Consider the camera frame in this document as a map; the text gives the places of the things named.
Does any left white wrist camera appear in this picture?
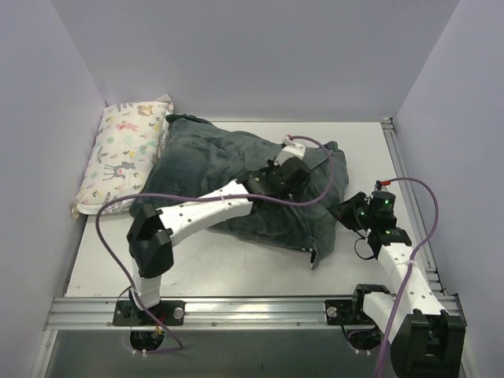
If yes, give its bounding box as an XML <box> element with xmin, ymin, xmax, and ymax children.
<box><xmin>273</xmin><ymin>135</ymin><xmax>306</xmax><ymax>166</ymax></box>

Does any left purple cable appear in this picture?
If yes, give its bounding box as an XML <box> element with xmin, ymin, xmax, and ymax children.
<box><xmin>95</xmin><ymin>134</ymin><xmax>335</xmax><ymax>355</ymax></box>

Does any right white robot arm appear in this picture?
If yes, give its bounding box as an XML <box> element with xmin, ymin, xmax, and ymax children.
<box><xmin>332</xmin><ymin>191</ymin><xmax>466</xmax><ymax>377</ymax></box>

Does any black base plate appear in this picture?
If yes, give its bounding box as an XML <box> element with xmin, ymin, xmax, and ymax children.
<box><xmin>324</xmin><ymin>298</ymin><xmax>359</xmax><ymax>326</ymax></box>
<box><xmin>112</xmin><ymin>299</ymin><xmax>185</xmax><ymax>327</ymax></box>

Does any front aluminium rail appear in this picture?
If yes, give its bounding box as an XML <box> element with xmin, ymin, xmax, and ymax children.
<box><xmin>43</xmin><ymin>295</ymin><xmax>468</xmax><ymax>332</ymax></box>

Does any right side aluminium rail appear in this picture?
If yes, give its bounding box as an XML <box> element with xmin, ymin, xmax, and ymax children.
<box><xmin>381</xmin><ymin>117</ymin><xmax>447</xmax><ymax>296</ymax></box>

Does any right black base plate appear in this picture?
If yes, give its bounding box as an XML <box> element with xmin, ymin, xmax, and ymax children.
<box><xmin>324</xmin><ymin>298</ymin><xmax>359</xmax><ymax>326</ymax></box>

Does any zebra and grey pillowcase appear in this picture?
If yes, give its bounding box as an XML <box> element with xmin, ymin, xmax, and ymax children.
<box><xmin>129</xmin><ymin>113</ymin><xmax>350</xmax><ymax>271</ymax></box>

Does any floral deer print pillow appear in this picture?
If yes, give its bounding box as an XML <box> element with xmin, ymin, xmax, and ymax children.
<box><xmin>71</xmin><ymin>94</ymin><xmax>173</xmax><ymax>219</ymax></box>

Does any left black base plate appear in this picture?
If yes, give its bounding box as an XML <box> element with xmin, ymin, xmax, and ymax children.
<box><xmin>112</xmin><ymin>299</ymin><xmax>185</xmax><ymax>327</ymax></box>

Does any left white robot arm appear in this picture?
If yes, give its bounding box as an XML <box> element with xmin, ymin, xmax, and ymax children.
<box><xmin>127</xmin><ymin>157</ymin><xmax>311</xmax><ymax>324</ymax></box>

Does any aluminium rail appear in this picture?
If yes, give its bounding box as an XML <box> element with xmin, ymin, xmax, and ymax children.
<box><xmin>43</xmin><ymin>295</ymin><xmax>468</xmax><ymax>332</ymax></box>
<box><xmin>381</xmin><ymin>117</ymin><xmax>447</xmax><ymax>296</ymax></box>

